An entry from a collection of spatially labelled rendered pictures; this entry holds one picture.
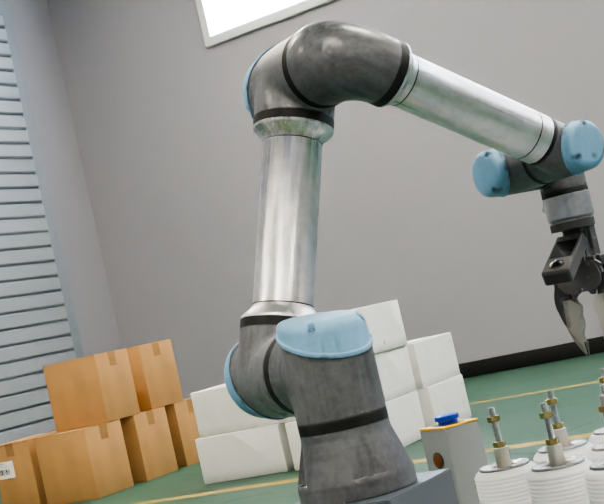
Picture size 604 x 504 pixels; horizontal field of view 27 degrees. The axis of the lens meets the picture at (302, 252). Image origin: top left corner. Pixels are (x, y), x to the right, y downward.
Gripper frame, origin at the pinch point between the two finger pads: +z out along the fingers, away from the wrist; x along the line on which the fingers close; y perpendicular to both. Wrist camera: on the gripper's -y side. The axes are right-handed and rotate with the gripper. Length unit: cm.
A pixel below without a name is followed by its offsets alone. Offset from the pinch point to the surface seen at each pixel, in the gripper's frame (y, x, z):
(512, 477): -24.3, 8.3, 14.9
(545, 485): -30.4, 1.0, 15.6
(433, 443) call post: -11.6, 26.1, 9.9
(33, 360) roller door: 390, 498, -29
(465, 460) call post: -11.0, 21.5, 13.4
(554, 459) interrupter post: -26.8, 0.3, 12.8
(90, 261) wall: 477, 510, -89
